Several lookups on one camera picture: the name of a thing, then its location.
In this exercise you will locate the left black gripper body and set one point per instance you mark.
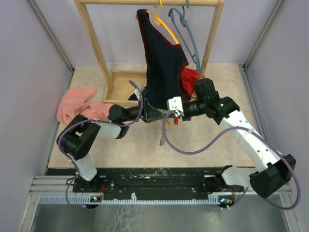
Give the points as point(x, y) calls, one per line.
point(146, 116)

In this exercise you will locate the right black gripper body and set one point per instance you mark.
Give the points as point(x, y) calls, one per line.
point(186, 118)

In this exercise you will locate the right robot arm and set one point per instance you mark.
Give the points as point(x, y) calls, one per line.
point(271, 171)

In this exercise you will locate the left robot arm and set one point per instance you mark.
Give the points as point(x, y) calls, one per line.
point(76, 140)

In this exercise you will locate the wooden clothes rack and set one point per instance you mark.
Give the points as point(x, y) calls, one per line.
point(116, 88)

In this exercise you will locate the red cloth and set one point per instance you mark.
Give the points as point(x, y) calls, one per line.
point(189, 77)

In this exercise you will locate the dark navy vest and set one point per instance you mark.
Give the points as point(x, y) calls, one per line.
point(165, 64)

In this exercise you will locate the pink cloth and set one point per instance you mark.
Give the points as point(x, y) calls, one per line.
point(83, 101)

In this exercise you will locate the yellow hanger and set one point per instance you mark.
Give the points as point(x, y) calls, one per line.
point(160, 22)

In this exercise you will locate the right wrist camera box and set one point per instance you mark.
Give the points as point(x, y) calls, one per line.
point(174, 104)

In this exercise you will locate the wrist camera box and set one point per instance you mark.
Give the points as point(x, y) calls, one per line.
point(174, 104)
point(141, 91)

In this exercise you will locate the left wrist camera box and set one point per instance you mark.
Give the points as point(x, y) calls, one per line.
point(141, 91)

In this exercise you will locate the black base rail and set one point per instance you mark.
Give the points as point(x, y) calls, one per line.
point(183, 183)

